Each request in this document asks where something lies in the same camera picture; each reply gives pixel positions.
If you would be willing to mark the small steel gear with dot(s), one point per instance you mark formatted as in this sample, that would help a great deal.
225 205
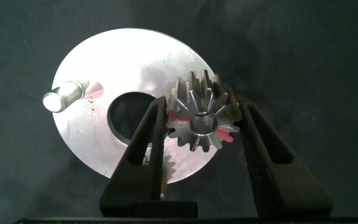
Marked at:
182 127
168 166

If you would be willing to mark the dark mat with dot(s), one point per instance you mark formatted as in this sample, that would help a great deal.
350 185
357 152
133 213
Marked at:
291 46

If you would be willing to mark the round white pinned plate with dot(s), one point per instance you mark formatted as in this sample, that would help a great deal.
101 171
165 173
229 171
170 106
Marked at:
120 62

